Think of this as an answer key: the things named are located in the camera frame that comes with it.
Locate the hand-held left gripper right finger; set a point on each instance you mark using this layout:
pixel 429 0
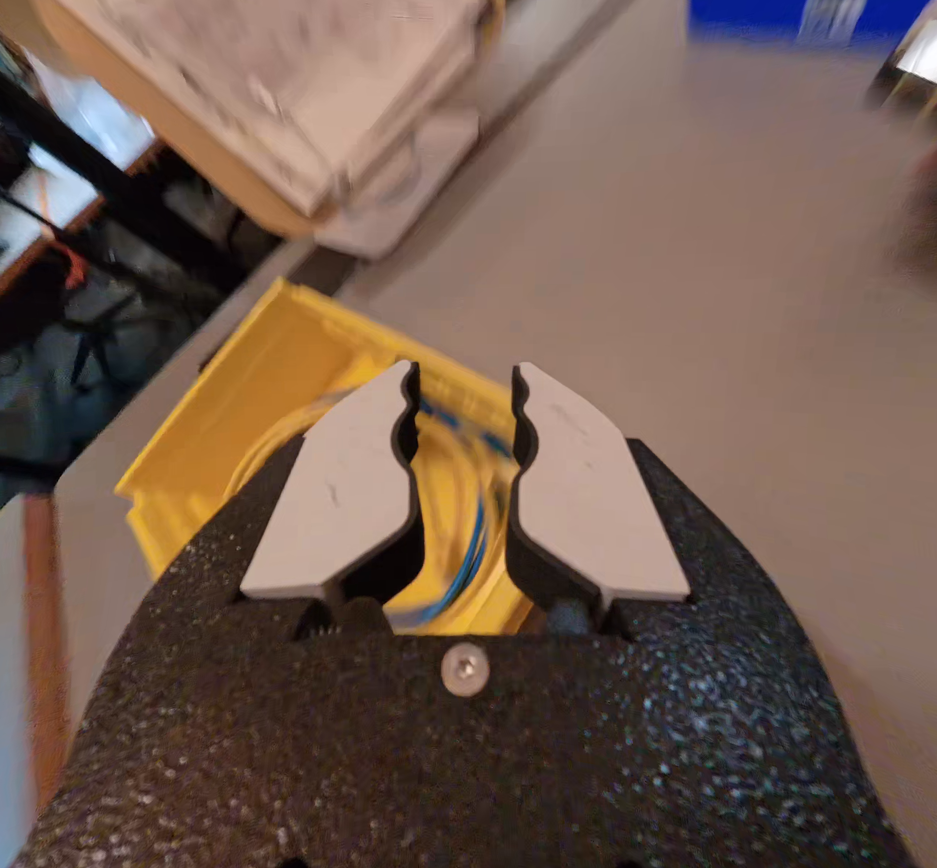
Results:
pixel 593 502

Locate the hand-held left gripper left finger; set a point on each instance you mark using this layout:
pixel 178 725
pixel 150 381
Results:
pixel 344 487

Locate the yellow plastic bin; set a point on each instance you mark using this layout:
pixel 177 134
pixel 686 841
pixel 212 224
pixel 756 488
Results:
pixel 256 385

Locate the grey partition foot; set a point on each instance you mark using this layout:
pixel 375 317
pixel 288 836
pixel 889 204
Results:
pixel 410 187

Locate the tan wooden partition panel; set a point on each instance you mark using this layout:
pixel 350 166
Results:
pixel 183 143

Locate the white wood-edged background table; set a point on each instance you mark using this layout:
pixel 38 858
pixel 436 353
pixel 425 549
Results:
pixel 44 202

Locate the white printed poster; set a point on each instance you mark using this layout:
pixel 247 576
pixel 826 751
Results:
pixel 256 41

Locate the shiny metal object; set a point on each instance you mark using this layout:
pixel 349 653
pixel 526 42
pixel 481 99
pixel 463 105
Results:
pixel 911 55

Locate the black frame post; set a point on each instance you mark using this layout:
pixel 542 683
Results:
pixel 110 173

